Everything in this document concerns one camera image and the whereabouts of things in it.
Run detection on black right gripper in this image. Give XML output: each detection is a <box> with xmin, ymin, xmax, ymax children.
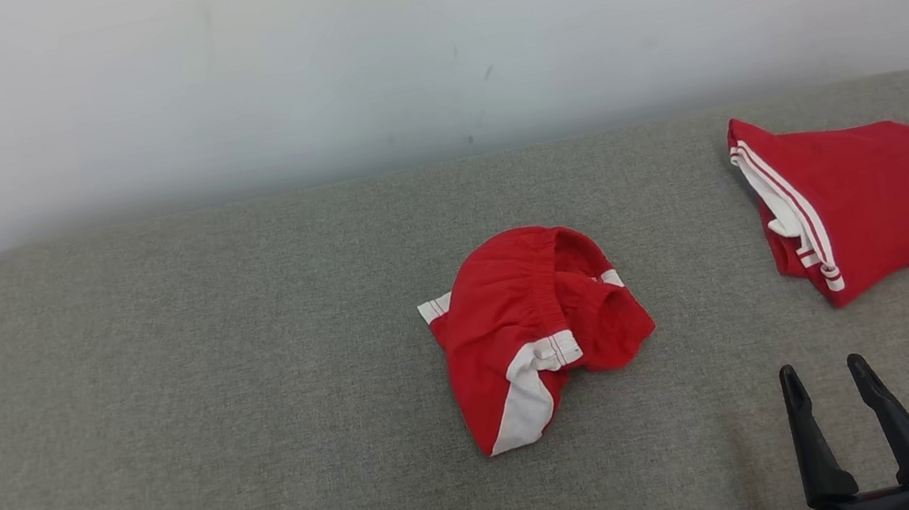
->
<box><xmin>776</xmin><ymin>343</ymin><xmax>909</xmax><ymax>510</ymax></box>

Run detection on red white basketball shorts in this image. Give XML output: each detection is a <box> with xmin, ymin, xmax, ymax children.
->
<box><xmin>406</xmin><ymin>206</ymin><xmax>674</xmax><ymax>466</ymax></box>

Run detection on red white basketball jersey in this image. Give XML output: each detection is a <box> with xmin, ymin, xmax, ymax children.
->
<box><xmin>721</xmin><ymin>87</ymin><xmax>909</xmax><ymax>324</ymax></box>

